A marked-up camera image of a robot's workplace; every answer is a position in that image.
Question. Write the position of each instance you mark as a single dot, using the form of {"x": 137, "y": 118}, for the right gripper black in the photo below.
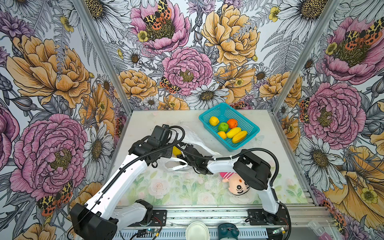
{"x": 181, "y": 160}

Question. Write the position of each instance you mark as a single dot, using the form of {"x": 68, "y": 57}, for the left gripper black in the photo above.
{"x": 169, "y": 150}

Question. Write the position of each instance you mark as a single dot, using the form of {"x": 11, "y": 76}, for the yellow toy banana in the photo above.
{"x": 176, "y": 152}
{"x": 239, "y": 137}

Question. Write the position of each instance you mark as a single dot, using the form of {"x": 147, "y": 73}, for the yellow toy fruit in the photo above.
{"x": 222, "y": 134}

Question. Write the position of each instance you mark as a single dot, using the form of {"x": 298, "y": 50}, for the yellow toy lemon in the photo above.
{"x": 214, "y": 121}

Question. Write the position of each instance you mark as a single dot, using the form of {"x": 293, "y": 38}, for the green toy fruit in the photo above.
{"x": 223, "y": 127}

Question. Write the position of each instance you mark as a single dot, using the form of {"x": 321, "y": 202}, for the yellow toy mango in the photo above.
{"x": 234, "y": 131}

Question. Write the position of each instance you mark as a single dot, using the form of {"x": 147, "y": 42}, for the orange toy fruit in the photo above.
{"x": 232, "y": 123}

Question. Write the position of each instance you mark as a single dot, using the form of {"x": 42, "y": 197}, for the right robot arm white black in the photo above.
{"x": 251, "y": 168}

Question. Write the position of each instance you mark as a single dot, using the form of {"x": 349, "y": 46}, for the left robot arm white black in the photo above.
{"x": 97, "y": 219}

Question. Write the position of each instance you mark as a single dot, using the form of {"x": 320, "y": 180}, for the plush doll pink hat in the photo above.
{"x": 237, "y": 186}

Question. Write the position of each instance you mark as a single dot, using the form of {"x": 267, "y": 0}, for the teal plastic basket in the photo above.
{"x": 224, "y": 112}

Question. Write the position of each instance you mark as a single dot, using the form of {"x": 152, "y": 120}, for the white round cup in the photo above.
{"x": 197, "y": 231}

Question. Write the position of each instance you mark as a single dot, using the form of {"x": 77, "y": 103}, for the dark green round container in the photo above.
{"x": 228, "y": 231}

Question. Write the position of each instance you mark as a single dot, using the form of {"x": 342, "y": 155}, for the pink clear plastic object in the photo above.
{"x": 319, "y": 231}

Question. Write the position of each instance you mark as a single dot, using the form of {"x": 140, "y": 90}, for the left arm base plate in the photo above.
{"x": 158, "y": 219}

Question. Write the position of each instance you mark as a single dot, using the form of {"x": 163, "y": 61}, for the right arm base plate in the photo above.
{"x": 259, "y": 217}

